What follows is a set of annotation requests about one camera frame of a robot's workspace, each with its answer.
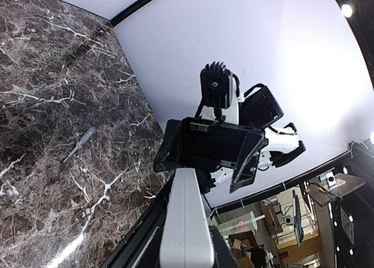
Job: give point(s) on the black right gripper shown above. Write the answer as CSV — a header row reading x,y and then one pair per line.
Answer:
x,y
207,144

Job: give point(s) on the clear handled screwdriver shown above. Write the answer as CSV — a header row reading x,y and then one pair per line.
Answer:
x,y
83,140

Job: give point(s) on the white remote with buttons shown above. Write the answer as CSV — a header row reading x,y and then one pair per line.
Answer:
x,y
186,240

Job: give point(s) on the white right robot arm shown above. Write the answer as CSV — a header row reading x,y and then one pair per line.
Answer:
x,y
257,109

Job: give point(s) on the black left frame post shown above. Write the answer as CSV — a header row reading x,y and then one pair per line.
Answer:
x,y
131,9

